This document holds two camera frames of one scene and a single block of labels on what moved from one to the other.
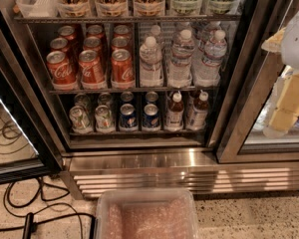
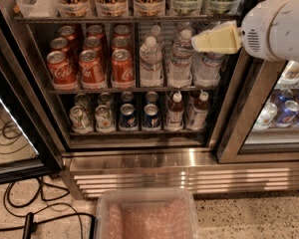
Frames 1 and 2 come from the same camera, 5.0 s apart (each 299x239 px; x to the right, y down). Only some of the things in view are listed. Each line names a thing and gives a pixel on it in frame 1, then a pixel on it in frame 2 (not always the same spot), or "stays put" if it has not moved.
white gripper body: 296,44 -> 258,34
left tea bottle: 174,114 stays put
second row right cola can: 121,43 stays put
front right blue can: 150,116 stays put
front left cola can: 61,70 stays put
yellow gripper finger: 274,43 -> 223,39
